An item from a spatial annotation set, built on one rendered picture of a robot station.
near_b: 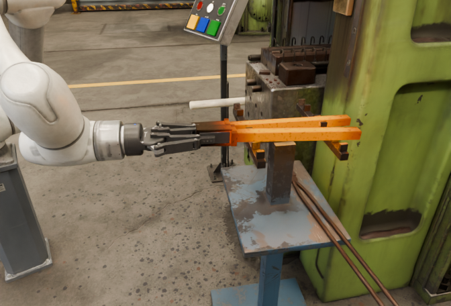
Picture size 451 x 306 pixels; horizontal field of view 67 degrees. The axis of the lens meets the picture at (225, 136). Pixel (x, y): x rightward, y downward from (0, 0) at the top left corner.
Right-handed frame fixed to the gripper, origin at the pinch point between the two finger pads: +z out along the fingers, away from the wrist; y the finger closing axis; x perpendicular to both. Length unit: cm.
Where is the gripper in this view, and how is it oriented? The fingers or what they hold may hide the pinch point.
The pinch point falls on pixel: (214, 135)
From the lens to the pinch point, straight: 79.9
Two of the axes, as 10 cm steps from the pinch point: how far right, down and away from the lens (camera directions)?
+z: 9.9, -0.5, 1.3
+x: 0.2, -8.7, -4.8
